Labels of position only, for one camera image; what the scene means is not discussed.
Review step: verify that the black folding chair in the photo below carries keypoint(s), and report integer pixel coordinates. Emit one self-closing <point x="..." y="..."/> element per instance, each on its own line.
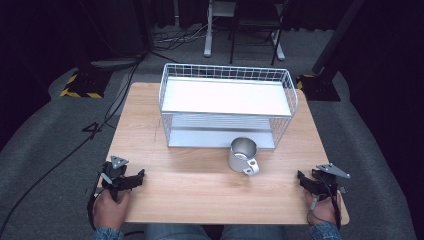
<point x="255" y="23"/>

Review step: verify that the silver metal cup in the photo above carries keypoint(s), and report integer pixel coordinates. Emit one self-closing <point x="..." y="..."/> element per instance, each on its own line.
<point x="241" y="156"/>

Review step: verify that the person's left hand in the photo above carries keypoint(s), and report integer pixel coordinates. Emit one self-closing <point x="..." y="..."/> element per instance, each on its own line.
<point x="110" y="210"/>

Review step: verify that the white desk frame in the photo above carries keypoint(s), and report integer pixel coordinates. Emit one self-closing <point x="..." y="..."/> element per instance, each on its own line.
<point x="209" y="36"/>

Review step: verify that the person's left leg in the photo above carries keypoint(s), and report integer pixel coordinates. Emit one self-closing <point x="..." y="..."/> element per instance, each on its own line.
<point x="176" y="232"/>

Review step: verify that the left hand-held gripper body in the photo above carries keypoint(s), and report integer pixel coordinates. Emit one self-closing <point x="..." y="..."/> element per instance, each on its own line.
<point x="115" y="171"/>

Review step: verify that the black yellow striped stand base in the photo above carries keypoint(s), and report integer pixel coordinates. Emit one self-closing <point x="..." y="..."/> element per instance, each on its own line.
<point x="85" y="83"/>
<point x="318" y="88"/>

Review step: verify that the person's right hand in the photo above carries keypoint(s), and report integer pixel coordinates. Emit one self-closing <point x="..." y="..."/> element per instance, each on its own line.
<point x="323" y="210"/>

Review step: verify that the person's right leg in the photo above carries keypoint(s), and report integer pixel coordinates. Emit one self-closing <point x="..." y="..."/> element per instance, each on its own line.
<point x="253" y="232"/>

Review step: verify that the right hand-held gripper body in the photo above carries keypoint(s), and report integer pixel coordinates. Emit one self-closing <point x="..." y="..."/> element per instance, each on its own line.
<point x="325" y="180"/>

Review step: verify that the black tripod stand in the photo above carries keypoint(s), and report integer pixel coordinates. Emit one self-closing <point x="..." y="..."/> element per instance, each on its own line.
<point x="148" y="30"/>

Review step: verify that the person's leg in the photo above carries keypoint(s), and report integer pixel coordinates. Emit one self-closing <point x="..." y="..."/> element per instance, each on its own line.
<point x="176" y="232"/>
<point x="253" y="232"/>

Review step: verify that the grey flat floor plate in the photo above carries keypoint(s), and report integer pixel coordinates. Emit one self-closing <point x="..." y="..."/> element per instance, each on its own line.
<point x="113" y="63"/>

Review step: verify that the black slanted stand post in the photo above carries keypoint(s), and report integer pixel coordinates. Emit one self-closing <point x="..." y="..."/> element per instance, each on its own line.
<point x="336" y="36"/>

